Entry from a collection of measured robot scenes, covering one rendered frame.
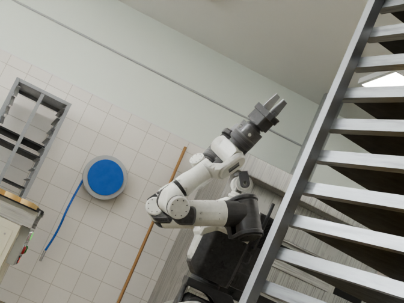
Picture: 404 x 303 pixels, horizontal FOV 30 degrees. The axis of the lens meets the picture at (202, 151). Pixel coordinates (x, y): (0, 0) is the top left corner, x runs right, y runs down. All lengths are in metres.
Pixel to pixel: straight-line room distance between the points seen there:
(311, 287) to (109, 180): 2.00
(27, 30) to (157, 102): 1.34
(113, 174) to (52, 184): 0.56
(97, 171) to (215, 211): 4.27
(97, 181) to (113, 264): 0.78
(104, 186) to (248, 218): 4.25
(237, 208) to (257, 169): 3.35
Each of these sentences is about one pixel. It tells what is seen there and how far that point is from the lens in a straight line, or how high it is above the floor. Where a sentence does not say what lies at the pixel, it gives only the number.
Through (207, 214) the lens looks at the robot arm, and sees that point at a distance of 2.55.
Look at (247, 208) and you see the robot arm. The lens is 2.61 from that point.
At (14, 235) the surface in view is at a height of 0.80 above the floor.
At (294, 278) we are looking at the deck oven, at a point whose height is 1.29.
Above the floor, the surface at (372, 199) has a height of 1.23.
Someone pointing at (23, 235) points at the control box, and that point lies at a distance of 2.70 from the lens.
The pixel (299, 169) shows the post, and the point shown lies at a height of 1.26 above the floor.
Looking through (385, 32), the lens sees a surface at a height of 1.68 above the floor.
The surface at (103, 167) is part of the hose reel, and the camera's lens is 6.78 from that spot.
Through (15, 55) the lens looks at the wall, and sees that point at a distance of 7.01.
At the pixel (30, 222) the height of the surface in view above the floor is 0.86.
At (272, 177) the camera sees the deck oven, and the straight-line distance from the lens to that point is 5.97.
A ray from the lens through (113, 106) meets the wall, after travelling 6.99.
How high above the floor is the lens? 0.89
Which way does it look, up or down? 10 degrees up
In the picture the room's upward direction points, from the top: 24 degrees clockwise
